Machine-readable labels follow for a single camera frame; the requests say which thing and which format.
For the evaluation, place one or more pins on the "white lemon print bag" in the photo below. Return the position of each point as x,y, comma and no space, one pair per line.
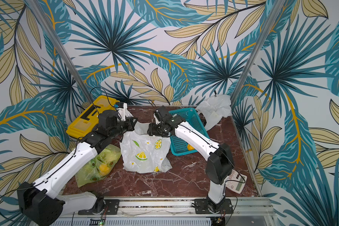
142,153

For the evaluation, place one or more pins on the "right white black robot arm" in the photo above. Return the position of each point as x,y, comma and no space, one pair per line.
218,156

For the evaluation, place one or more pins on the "yellow black toolbox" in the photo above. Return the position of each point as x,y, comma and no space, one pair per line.
88,119

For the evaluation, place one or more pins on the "metal frame pole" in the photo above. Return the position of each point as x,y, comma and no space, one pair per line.
270,20
49,30

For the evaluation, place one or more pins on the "left metal frame pole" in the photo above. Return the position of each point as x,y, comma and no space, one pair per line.
49,30

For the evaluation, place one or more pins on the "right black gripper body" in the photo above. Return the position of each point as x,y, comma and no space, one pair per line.
157,129

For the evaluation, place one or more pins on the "orange pear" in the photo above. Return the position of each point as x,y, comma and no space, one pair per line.
190,148

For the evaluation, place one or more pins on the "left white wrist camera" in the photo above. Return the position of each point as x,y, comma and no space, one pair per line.
122,109

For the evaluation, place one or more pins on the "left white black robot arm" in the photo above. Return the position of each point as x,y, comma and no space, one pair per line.
40,200

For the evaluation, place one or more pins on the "plain white plastic bag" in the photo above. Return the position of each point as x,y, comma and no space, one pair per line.
214,109

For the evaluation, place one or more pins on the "green plastic bag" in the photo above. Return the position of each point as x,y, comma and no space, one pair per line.
89,172

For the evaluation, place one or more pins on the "teal plastic basket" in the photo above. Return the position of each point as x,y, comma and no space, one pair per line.
191,132

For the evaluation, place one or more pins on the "yellow pear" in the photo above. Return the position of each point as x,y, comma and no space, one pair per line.
104,170

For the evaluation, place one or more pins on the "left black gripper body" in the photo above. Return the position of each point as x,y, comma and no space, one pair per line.
123,126

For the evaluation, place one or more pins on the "right metal frame pole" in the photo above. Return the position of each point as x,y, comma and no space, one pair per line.
270,20

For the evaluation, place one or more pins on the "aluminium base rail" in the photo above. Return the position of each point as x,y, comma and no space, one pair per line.
177,211

